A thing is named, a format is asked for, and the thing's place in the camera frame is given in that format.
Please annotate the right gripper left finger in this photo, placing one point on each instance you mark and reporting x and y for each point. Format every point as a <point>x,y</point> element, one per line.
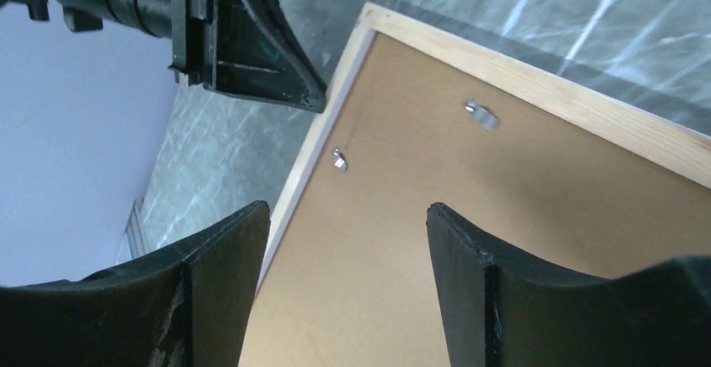
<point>186,304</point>

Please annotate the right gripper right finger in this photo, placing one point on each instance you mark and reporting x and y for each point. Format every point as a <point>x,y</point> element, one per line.
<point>503,306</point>

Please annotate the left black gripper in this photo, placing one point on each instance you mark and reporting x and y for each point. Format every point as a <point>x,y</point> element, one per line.
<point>243,49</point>

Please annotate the brown backing board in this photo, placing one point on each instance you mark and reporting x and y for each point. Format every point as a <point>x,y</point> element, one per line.
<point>352,281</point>

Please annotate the white wooden picture frame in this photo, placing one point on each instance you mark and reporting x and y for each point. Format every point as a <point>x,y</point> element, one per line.
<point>674,147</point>

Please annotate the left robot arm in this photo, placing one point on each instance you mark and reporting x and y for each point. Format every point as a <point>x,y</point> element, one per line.
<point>149,16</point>

